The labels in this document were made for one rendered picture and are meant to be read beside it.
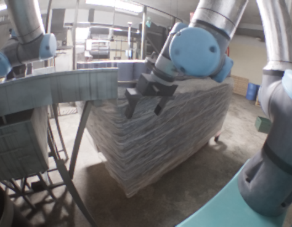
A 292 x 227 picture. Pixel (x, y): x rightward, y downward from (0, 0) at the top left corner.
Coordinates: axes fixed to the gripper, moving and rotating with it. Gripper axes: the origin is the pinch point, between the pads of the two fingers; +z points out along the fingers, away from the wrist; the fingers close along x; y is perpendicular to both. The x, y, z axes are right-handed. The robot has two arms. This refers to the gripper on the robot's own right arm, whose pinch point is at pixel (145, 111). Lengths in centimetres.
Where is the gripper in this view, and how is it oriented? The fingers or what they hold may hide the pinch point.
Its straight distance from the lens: 47.6
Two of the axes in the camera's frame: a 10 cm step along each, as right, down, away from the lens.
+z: -3.8, 7.3, 5.6
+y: 5.0, 6.8, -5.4
